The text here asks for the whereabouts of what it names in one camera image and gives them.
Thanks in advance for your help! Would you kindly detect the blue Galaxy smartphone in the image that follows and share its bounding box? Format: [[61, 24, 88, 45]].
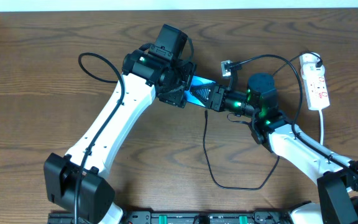
[[185, 76, 216, 108]]

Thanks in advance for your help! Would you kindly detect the black USB charging cable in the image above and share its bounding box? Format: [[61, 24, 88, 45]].
[[203, 52, 324, 191]]

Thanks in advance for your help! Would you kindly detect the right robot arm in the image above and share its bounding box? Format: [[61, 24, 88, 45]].
[[185, 73, 358, 223]]

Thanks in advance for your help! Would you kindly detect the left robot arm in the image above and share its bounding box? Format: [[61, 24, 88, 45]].
[[44, 24, 196, 223]]

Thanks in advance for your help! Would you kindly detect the white USB charger adapter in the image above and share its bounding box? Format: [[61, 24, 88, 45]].
[[301, 62, 325, 80]]

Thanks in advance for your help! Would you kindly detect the white power strip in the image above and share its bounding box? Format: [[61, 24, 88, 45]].
[[300, 52, 330, 111]]

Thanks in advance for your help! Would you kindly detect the black left camera cable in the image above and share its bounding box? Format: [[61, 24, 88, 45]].
[[73, 52, 127, 224]]

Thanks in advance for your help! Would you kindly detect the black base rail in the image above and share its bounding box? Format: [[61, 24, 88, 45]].
[[47, 210, 291, 224]]

